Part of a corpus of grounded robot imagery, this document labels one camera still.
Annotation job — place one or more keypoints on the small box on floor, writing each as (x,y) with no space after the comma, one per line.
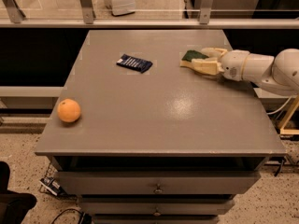
(51,185)

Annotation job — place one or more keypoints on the green and yellow sponge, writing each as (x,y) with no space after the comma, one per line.
(186,60)

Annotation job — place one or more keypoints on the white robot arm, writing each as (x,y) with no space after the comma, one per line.
(279,75)

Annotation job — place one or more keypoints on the black chair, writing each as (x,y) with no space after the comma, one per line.
(13,205)

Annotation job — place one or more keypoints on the orange fruit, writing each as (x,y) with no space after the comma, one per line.
(68,110)

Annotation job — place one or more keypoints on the metal railing frame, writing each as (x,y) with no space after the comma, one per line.
(210,14)

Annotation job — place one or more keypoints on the dark blue snack packet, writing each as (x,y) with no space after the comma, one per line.
(133,63)

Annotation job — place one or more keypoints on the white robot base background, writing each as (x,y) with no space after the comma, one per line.
(120,7)

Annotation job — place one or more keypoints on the grey drawer cabinet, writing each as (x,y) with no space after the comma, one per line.
(166,119)

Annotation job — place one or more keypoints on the drawer with knob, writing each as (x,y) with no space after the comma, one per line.
(166,206)
(156,183)

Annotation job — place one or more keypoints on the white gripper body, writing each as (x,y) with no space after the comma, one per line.
(233,63)

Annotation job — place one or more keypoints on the top drawer with knob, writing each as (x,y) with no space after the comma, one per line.
(156,183)

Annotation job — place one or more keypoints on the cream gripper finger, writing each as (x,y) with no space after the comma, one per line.
(214,52)
(209,66)

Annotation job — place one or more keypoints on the yellow wooden frame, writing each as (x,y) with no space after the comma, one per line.
(283,123)

